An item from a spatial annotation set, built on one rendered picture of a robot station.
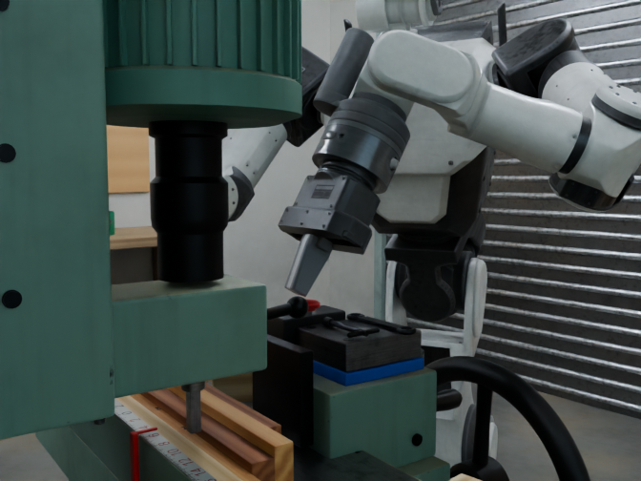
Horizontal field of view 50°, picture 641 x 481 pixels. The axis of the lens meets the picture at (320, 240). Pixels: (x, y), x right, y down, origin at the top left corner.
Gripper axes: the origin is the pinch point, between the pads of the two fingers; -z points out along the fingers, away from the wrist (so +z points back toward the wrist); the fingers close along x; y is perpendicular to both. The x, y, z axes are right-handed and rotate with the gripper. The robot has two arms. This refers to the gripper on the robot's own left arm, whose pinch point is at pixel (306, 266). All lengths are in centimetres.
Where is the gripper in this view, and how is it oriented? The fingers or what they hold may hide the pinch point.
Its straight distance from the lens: 71.4
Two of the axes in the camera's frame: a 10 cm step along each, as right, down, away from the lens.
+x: -5.8, -0.8, 8.1
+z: 4.1, -8.9, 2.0
